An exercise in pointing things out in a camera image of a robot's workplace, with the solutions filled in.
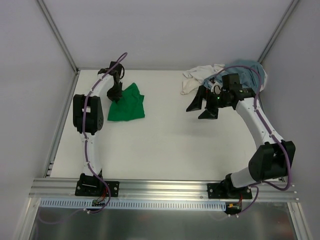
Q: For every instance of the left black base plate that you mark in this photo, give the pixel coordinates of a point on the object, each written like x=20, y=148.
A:
x=90, y=186

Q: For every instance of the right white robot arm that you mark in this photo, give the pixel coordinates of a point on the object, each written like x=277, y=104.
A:
x=270, y=164

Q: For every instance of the left aluminium frame post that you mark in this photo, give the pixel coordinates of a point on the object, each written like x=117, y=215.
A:
x=56, y=33

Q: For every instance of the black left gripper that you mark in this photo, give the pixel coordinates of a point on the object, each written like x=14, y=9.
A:
x=114, y=93

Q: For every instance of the aluminium frame post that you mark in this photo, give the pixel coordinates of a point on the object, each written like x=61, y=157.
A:
x=56, y=33
x=278, y=29

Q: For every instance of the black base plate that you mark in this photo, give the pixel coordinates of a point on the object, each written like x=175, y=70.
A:
x=90, y=186
x=219, y=191

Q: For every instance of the aluminium mounting rail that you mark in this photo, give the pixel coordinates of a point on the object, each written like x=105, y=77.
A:
x=175, y=190

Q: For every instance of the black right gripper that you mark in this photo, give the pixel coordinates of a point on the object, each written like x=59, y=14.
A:
x=210, y=99

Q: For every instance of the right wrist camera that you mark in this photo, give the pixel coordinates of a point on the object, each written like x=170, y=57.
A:
x=231, y=81

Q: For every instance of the white slotted cable duct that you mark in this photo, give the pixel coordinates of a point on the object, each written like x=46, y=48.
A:
x=134, y=204

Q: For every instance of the green t-shirt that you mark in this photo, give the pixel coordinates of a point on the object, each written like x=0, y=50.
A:
x=129, y=107

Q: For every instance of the blue-grey t-shirt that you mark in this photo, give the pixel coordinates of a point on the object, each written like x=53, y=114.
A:
x=251, y=75

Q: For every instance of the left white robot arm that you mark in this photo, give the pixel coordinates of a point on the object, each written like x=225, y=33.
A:
x=88, y=119

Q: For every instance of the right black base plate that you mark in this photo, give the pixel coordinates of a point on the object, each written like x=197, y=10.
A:
x=219, y=191

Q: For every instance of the white t-shirt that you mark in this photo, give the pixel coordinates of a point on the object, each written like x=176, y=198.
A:
x=195, y=76

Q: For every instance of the right aluminium frame post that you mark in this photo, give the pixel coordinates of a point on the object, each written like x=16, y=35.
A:
x=278, y=29

